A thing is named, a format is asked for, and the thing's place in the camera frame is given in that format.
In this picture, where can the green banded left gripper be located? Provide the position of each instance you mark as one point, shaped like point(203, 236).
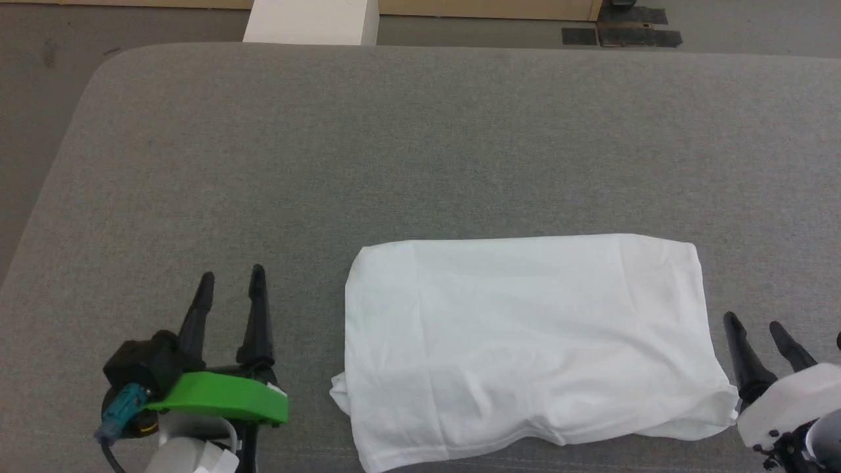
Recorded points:
point(223, 397)

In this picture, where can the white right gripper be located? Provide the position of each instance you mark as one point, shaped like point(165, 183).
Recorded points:
point(788, 407)

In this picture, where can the white T-shirt with grey stitching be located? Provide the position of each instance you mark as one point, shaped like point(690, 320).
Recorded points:
point(525, 341)

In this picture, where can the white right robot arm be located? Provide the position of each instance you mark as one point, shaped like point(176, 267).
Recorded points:
point(829, 443)

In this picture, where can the white paper label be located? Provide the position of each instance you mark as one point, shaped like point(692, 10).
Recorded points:
point(217, 460)

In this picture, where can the grey fabric sofa cushion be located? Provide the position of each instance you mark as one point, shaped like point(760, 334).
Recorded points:
point(394, 144)

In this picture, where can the white rectangular box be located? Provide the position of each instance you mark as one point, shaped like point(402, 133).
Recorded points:
point(309, 20)

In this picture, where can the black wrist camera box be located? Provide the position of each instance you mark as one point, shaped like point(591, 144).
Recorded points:
point(144, 364)

